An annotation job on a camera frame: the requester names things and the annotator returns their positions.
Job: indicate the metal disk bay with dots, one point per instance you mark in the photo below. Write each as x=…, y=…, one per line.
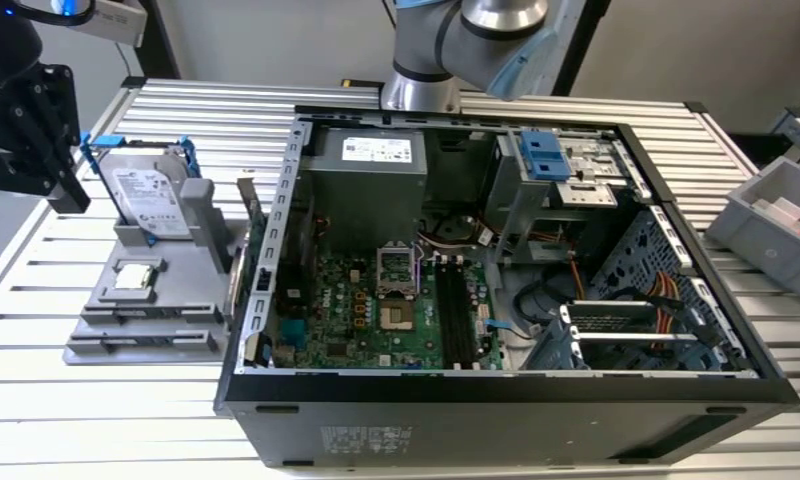
x=628, y=345

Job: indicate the grey plastic bin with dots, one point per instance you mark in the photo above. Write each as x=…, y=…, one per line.
x=768, y=250

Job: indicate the black RAM slot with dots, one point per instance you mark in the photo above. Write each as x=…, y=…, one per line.
x=467, y=315
x=450, y=315

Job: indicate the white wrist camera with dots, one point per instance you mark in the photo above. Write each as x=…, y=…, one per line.
x=117, y=22

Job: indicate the CPU socket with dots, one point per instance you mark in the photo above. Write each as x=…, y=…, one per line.
x=398, y=314

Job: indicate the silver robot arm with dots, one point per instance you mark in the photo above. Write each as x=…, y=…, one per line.
x=494, y=30

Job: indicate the RAM memory stick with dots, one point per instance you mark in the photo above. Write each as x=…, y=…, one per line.
x=154, y=314
x=154, y=341

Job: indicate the thin locking lever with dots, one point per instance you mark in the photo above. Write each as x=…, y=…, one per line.
x=415, y=272

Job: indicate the metal drive cage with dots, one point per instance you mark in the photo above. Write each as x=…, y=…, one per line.
x=588, y=195

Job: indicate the small white box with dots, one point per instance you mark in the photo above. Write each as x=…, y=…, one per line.
x=777, y=210

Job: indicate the silver CPU chip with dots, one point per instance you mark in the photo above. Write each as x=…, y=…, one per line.
x=134, y=276

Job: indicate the blue expansion slot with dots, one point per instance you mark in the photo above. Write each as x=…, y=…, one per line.
x=295, y=334

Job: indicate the green motherboard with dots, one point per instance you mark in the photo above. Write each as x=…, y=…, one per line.
x=347, y=330

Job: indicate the black post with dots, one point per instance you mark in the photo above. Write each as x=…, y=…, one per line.
x=161, y=60
x=577, y=50

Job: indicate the hard disk in blue carrier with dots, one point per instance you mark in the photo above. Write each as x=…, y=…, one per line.
x=141, y=190

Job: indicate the black PC case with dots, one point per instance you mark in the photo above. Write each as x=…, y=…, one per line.
x=508, y=430

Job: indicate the small yellow black connector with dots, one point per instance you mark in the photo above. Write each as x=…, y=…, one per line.
x=361, y=83

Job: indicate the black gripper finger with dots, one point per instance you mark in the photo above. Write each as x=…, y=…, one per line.
x=54, y=125
x=7, y=172

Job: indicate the grey power supply unit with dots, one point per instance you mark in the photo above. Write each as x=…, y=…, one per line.
x=367, y=200

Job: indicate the blue drive bay latch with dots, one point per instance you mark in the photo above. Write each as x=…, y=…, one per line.
x=541, y=155

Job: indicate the grey parts rack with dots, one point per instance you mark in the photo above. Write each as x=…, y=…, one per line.
x=187, y=280

